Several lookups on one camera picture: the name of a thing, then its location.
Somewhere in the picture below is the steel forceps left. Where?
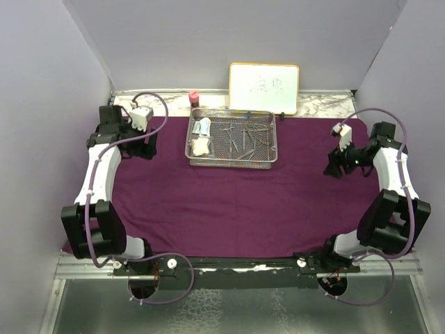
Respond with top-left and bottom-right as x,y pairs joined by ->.
220,123 -> 239,153

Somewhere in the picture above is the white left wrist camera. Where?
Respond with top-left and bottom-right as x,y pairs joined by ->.
129,106 -> 154,132

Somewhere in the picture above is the pink lid spice bottle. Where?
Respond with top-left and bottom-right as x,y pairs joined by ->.
188,90 -> 200,109

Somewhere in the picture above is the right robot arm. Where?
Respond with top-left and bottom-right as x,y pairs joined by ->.
319,122 -> 431,272

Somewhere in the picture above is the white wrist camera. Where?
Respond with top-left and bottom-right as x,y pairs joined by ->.
129,106 -> 154,132
331,123 -> 352,152

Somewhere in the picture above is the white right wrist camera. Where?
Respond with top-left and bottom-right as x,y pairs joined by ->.
331,123 -> 352,152

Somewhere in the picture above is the metal mesh tray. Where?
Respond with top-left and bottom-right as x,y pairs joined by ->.
185,108 -> 278,169

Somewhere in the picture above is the purple cloth wrap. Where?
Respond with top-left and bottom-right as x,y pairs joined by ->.
106,117 -> 380,258

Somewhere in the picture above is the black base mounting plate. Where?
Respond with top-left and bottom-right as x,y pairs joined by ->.
111,254 -> 360,291

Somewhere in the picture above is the steel tweezers front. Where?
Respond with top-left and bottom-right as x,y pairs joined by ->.
236,148 -> 257,161

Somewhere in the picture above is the steel clamp right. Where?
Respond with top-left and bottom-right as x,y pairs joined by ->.
246,122 -> 275,148

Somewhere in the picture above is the yellow framed whiteboard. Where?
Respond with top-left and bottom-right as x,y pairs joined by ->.
228,63 -> 300,116

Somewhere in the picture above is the aluminium frame rail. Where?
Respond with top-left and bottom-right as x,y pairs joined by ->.
55,252 -> 423,279

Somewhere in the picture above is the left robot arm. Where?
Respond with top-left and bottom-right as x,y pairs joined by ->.
60,105 -> 157,275

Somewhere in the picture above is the white gauze bag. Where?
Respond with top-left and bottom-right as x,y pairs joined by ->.
191,136 -> 211,157

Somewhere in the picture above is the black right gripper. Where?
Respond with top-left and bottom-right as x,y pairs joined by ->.
324,137 -> 375,179

